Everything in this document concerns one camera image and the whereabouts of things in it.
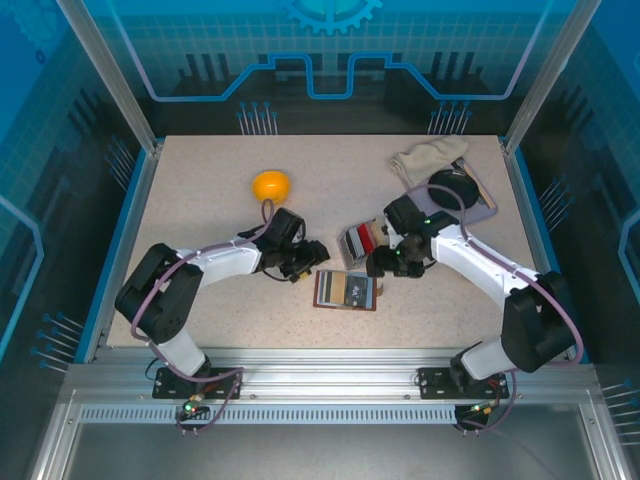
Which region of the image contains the clear plastic card box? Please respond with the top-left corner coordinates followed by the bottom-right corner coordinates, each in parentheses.
top-left (337, 219), bottom-right (391, 271)

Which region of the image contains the brown leather card holder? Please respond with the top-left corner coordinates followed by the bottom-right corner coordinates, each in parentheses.
top-left (312, 268), bottom-right (386, 312)

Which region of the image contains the red card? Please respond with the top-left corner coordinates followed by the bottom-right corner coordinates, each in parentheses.
top-left (355, 224), bottom-right (377, 254)

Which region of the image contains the grey card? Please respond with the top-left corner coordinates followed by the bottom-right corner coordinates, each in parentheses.
top-left (342, 229), bottom-right (362, 264)

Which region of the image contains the black round disc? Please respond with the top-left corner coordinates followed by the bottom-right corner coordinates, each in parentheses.
top-left (428, 169), bottom-right (480, 211)

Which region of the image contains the yellow bowl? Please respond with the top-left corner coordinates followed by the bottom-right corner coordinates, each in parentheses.
top-left (251, 170), bottom-right (293, 204)

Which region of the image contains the beige cloth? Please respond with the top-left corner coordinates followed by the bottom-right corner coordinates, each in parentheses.
top-left (389, 134), bottom-right (470, 187)

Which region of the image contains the aluminium front rail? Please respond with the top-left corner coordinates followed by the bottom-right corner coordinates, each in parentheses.
top-left (64, 347), bottom-right (599, 404)

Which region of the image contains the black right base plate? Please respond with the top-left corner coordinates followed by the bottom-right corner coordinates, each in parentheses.
top-left (417, 366), bottom-right (511, 401)

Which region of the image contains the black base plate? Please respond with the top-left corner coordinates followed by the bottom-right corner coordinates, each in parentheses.
top-left (152, 366), bottom-right (245, 401)
top-left (417, 366), bottom-right (511, 401)

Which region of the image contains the aluminium side rail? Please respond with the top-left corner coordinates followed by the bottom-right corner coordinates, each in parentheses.
top-left (502, 142), bottom-right (591, 364)
top-left (82, 142), bottom-right (166, 364)

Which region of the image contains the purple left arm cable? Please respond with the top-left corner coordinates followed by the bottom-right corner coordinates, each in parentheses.
top-left (130, 198), bottom-right (276, 437)

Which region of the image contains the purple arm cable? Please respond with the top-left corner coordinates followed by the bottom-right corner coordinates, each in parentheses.
top-left (130, 198), bottom-right (276, 437)
top-left (402, 183), bottom-right (585, 436)

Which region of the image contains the slotted cable duct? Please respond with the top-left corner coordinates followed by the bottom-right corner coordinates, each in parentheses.
top-left (79, 405), bottom-right (461, 426)

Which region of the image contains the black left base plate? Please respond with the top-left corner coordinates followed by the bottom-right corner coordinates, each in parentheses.
top-left (152, 366), bottom-right (245, 401)

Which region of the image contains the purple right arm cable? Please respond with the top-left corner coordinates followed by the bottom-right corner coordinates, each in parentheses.
top-left (402, 183), bottom-right (585, 436)

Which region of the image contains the aluminium frame post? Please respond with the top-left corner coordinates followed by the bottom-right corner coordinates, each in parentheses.
top-left (502, 0), bottom-right (606, 154)
top-left (54, 0), bottom-right (164, 154)

